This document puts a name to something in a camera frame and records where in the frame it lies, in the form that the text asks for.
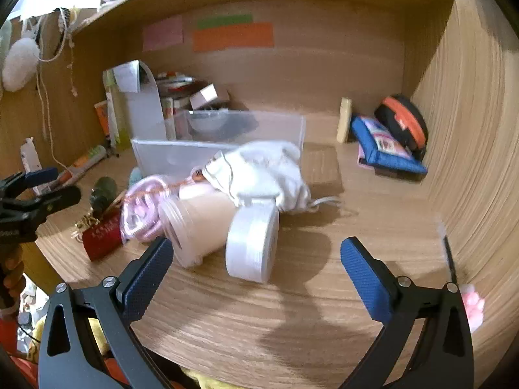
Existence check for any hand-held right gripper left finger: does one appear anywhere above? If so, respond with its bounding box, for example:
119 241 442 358
38 236 175 389

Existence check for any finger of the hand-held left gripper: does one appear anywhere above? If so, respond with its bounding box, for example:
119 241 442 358
0 167 59 200
0 186 82 230

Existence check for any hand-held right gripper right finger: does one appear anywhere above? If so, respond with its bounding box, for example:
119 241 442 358
338 236 475 389

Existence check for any gold binder clip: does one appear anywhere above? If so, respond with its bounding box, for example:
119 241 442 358
73 215 102 244

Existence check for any dark green bottle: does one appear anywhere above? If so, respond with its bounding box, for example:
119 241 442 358
90 176 118 215

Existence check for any red rectangular case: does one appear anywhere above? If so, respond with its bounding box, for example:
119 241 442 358
81 211 124 262

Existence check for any pink cable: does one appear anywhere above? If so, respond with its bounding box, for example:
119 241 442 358
121 174 179 244

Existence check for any beige jar with clear lid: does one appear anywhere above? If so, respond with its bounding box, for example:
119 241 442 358
158 184 238 268

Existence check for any white tape roll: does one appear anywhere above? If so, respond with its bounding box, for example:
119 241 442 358
225 205 280 283

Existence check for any white face mask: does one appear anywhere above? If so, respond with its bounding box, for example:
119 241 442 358
203 141 341 215

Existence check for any clear plastic storage box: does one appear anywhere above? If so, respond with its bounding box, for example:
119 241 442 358
132 109 306 179

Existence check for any wooden desktop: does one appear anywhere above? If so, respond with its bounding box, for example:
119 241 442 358
34 113 459 389

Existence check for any person's left hand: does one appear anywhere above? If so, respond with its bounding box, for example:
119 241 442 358
0 246 26 314

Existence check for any white packet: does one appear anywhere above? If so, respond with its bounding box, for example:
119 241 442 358
20 137 43 195

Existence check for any green and orange tube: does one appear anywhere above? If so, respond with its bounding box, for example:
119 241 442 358
57 145 108 187

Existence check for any orange cardboard box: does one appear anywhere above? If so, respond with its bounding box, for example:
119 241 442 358
94 101 111 138

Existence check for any pink cat paw toy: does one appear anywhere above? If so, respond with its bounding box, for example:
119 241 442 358
460 284 485 335

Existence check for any white plush toy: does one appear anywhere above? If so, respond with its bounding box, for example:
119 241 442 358
2 37 41 92

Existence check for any large white box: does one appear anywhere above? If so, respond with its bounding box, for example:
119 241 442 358
122 60 168 140

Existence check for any blue zip pouch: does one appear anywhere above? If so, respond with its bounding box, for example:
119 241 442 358
351 115 428 175

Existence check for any cream tube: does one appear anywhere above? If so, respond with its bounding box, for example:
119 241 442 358
336 97 353 143

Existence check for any stack of colourful packets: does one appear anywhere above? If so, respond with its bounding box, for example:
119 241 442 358
156 72 203 138

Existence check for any black and orange round case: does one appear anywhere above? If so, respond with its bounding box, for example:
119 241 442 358
374 95 428 160

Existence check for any clear plastic bowl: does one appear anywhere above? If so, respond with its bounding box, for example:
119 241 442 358
188 111 228 132

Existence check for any small white box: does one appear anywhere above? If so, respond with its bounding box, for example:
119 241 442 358
190 84 220 110

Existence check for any pink sticky note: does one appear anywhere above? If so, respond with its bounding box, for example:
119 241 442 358
143 15 184 51

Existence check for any orange sticky note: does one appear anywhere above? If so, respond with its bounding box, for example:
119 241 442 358
192 23 274 52

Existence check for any green sticky note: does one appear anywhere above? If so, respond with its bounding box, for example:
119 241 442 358
197 14 253 30

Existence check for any cream cord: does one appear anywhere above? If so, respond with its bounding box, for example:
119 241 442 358
36 8 78 171

